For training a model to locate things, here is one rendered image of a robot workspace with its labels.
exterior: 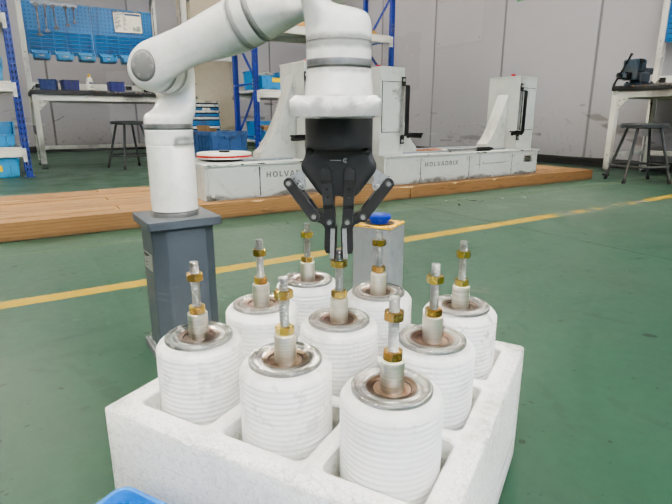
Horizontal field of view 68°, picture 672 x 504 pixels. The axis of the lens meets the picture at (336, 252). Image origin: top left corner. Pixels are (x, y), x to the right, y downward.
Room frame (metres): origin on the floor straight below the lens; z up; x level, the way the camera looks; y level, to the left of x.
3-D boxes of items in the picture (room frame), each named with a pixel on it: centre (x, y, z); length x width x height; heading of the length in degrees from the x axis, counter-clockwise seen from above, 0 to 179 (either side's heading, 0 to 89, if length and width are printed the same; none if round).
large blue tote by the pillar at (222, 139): (5.22, 1.18, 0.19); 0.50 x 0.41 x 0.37; 37
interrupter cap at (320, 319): (0.58, 0.00, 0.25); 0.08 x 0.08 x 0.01
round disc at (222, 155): (2.85, 0.63, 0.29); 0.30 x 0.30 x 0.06
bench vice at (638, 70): (4.39, -2.47, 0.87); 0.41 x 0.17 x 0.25; 122
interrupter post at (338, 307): (0.58, 0.00, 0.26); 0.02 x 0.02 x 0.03
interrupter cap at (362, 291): (0.68, -0.06, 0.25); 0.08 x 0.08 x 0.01
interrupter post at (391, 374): (0.41, -0.05, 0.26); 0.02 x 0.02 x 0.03
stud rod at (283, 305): (0.47, 0.05, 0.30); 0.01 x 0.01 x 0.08
